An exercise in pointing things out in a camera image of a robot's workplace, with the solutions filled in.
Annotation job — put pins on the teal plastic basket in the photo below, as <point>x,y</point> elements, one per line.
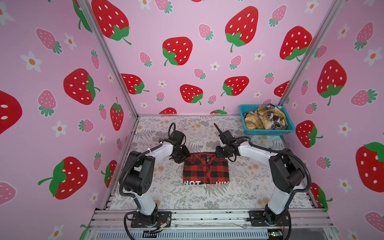
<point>246,108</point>

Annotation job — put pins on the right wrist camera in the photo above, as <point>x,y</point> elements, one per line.
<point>226,138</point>

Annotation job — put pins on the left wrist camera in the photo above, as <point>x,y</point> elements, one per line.
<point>176,136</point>

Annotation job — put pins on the red black plaid shirt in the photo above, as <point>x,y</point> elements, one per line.
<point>205,168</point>

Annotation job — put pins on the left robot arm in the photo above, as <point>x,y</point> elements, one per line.
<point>137,176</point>

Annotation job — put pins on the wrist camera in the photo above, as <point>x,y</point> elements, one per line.
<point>176,136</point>
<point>226,138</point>

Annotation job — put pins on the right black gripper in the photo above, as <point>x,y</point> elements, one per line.
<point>217,151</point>

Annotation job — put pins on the aluminium frame rail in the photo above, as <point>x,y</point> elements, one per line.
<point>236,219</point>

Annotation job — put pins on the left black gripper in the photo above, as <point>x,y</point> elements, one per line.
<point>186,154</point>

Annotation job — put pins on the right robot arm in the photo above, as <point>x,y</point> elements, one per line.
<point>289,174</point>

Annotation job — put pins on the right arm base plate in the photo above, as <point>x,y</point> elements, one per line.
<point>268,219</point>

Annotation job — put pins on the yellow plaid shirt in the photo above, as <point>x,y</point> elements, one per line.
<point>266,118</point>

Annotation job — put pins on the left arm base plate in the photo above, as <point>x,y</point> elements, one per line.
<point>160,219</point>

